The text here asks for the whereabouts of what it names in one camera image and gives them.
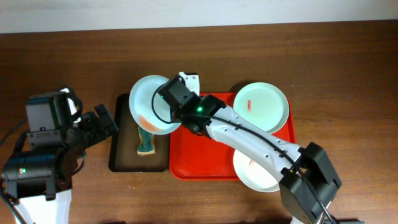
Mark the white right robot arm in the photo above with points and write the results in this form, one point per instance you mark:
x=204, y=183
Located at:
x=307, y=179

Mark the red plastic tray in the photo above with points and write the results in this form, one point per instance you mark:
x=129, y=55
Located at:
x=195, y=157

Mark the green yellow sponge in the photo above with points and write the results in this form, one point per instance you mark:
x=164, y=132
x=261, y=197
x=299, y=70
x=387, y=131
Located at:
x=146, y=146

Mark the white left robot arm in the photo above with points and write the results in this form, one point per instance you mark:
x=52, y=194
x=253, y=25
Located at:
x=38, y=175

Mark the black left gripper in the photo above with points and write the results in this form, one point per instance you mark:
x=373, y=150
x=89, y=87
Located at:
x=97, y=121

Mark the white plate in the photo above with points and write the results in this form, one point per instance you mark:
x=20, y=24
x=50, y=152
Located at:
x=253, y=175

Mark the light blue plate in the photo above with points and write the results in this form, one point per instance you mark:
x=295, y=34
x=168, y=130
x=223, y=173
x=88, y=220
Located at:
x=140, y=105

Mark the dark brown tray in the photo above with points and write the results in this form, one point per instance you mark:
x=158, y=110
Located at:
x=125, y=143

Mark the light green plate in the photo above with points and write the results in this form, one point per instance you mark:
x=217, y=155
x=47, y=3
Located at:
x=263, y=105

